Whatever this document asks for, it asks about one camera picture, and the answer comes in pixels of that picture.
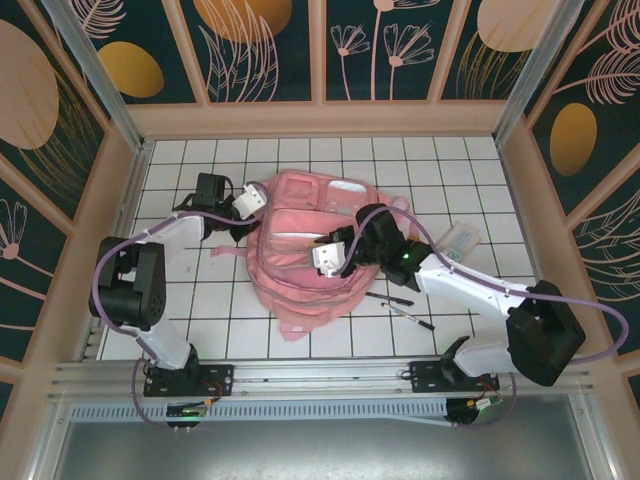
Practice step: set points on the aluminium frame post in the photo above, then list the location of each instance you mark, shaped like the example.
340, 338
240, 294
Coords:
535, 70
100, 80

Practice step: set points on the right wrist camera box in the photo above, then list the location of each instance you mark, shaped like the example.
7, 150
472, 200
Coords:
326, 257

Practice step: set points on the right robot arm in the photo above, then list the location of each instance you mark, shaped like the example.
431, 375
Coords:
545, 330

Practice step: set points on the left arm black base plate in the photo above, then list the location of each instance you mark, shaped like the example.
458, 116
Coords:
220, 380

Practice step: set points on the clear plastic pencil case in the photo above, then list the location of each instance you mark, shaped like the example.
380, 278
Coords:
462, 240

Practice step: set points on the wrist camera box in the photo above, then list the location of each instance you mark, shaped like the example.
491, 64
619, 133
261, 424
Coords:
250, 200
326, 257

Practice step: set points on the aluminium mounting rail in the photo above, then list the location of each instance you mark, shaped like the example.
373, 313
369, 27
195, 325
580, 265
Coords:
325, 375

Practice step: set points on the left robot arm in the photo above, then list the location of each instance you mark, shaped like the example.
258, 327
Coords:
130, 285

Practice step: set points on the pink school backpack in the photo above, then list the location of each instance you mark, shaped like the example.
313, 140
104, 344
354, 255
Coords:
295, 290

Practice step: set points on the grey metal panel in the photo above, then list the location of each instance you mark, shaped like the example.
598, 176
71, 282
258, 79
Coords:
325, 450

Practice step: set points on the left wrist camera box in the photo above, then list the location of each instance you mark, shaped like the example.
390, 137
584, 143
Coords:
250, 200

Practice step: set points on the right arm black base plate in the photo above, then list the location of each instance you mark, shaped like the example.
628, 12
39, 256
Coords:
425, 377

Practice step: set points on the black pen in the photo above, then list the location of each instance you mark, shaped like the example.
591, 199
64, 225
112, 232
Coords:
395, 301

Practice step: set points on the pen with clear barrel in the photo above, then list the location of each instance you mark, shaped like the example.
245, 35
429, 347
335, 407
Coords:
410, 317

